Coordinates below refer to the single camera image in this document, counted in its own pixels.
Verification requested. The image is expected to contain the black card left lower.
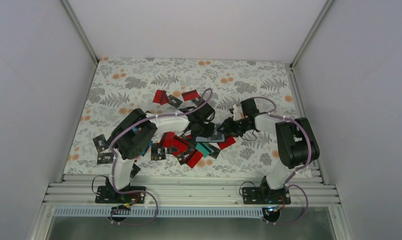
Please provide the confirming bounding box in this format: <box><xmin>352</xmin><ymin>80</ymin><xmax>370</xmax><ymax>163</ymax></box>
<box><xmin>97</xmin><ymin>152</ymin><xmax>114</xmax><ymax>165</ymax></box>

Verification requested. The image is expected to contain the black card front left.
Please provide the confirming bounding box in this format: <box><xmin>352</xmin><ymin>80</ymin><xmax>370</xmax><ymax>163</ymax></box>
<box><xmin>130</xmin><ymin>164</ymin><xmax>141</xmax><ymax>178</ymax></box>

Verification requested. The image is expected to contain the black card near top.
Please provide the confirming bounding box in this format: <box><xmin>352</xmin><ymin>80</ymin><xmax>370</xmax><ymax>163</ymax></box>
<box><xmin>168</xmin><ymin>94</ymin><xmax>183</xmax><ymax>109</ymax></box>

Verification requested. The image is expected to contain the red striped card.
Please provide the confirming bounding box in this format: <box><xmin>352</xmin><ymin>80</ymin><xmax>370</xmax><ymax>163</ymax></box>
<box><xmin>217</xmin><ymin>136</ymin><xmax>236</xmax><ymax>150</ymax></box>

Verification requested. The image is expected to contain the red black-stripe card top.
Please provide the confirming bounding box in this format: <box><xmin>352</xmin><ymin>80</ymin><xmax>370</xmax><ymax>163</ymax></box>
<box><xmin>181</xmin><ymin>89</ymin><xmax>199</xmax><ymax>102</ymax></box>

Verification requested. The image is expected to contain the red card far left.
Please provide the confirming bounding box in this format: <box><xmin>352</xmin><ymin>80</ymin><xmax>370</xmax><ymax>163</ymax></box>
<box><xmin>153</xmin><ymin>89</ymin><xmax>169</xmax><ymax>105</ymax></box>

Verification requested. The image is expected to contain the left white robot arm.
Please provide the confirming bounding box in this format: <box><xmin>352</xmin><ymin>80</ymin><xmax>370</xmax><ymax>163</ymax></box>
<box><xmin>107</xmin><ymin>102</ymin><xmax>215</xmax><ymax>203</ymax></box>

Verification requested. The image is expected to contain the blue grey cable duct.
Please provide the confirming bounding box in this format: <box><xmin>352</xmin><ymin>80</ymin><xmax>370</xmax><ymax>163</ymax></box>
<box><xmin>53</xmin><ymin>206</ymin><xmax>264</xmax><ymax>219</ymax></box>

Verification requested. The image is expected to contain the aluminium rail frame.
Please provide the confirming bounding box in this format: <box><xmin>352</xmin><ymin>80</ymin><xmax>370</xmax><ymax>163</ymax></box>
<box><xmin>30</xmin><ymin>166</ymin><xmax>352</xmax><ymax>240</ymax></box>

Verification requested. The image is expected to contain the teal card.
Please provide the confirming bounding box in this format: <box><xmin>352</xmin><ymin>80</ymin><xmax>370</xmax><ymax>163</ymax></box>
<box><xmin>196</xmin><ymin>142</ymin><xmax>213</xmax><ymax>158</ymax></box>

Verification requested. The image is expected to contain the floral patterned table mat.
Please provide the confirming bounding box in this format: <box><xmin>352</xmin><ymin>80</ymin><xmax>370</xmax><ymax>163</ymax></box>
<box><xmin>64</xmin><ymin>57</ymin><xmax>298</xmax><ymax>178</ymax></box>

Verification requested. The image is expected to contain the black card holder wallet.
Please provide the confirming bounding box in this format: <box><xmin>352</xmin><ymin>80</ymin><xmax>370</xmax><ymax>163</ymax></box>
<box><xmin>195</xmin><ymin>123</ymin><xmax>225</xmax><ymax>143</ymax></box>

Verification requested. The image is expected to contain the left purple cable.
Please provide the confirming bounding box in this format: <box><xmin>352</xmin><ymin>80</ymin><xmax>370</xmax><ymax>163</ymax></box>
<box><xmin>108</xmin><ymin>87</ymin><xmax>213</xmax><ymax>227</ymax></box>

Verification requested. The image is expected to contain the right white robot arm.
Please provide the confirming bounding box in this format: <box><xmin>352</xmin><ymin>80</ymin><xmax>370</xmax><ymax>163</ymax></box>
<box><xmin>218</xmin><ymin>97</ymin><xmax>320</xmax><ymax>204</ymax></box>

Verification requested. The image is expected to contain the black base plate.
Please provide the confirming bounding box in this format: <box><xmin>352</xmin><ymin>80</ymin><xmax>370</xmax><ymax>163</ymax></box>
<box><xmin>242</xmin><ymin>187</ymin><xmax>291</xmax><ymax>205</ymax></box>
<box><xmin>95</xmin><ymin>185</ymin><xmax>146</xmax><ymax>204</ymax></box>

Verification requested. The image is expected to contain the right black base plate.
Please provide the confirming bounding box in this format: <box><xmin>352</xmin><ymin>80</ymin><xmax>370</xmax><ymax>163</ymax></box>
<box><xmin>242</xmin><ymin>187</ymin><xmax>291</xmax><ymax>205</ymax></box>

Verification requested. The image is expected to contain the red card middle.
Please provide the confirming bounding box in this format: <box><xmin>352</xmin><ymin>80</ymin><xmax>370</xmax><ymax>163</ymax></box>
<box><xmin>184</xmin><ymin>149</ymin><xmax>203</xmax><ymax>168</ymax></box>

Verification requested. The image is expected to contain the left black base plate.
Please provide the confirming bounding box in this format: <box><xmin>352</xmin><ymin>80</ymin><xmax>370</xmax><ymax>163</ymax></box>
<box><xmin>95</xmin><ymin>185</ymin><xmax>146</xmax><ymax>204</ymax></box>

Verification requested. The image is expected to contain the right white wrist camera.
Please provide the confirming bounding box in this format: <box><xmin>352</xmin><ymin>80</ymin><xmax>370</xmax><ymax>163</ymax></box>
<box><xmin>229</xmin><ymin>104</ymin><xmax>244</xmax><ymax>121</ymax></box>

